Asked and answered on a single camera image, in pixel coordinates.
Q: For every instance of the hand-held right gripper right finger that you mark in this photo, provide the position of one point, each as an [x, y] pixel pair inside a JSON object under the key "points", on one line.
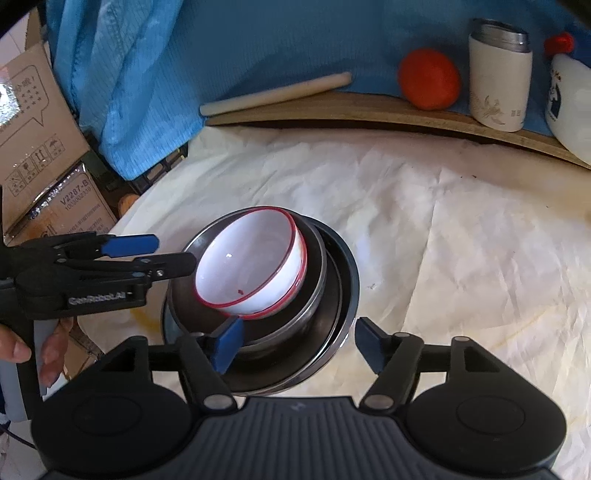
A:
{"points": [[371, 345]]}

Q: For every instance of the orange fruit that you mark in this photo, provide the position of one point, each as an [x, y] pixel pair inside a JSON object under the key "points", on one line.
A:
{"points": [[429, 79]]}

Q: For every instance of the wooden rolling pin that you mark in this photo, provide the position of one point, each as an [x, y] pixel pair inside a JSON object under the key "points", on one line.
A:
{"points": [[277, 94]]}

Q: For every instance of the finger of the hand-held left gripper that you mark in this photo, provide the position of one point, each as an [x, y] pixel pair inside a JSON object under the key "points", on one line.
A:
{"points": [[131, 245], [171, 266]]}

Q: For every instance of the white jug blue lid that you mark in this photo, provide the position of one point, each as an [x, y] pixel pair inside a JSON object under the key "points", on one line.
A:
{"points": [[572, 110]]}

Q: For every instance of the white bowl with red rim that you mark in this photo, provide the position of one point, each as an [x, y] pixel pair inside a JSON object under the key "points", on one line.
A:
{"points": [[244, 263], [301, 273]]}

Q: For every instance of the wooden board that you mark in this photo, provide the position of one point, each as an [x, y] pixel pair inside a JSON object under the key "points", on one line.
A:
{"points": [[369, 113]]}

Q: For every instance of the stainless steel bowl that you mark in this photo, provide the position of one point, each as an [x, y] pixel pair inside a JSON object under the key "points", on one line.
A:
{"points": [[189, 300]]}

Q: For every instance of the cardboard box with red print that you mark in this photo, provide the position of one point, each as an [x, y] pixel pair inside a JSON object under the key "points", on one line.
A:
{"points": [[37, 120]]}

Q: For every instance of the white thermos cup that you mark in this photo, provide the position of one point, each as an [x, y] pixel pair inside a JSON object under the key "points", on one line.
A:
{"points": [[499, 83]]}

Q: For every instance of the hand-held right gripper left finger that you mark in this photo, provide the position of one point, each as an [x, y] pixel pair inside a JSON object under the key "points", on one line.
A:
{"points": [[228, 345]]}

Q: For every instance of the round wooden knob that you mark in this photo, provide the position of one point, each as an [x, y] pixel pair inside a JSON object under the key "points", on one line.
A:
{"points": [[128, 204]]}

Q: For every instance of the blue cloth garment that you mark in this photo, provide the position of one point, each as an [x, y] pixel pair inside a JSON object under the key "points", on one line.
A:
{"points": [[277, 41]]}

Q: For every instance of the person's left hand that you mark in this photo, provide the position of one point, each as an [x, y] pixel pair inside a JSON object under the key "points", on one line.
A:
{"points": [[53, 353]]}

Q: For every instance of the stainless steel plate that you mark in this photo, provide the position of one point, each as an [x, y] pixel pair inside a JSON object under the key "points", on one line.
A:
{"points": [[333, 300], [346, 295], [356, 281]]}

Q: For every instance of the black plastic crate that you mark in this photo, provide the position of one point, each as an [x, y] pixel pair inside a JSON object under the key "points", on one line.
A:
{"points": [[152, 170]]}

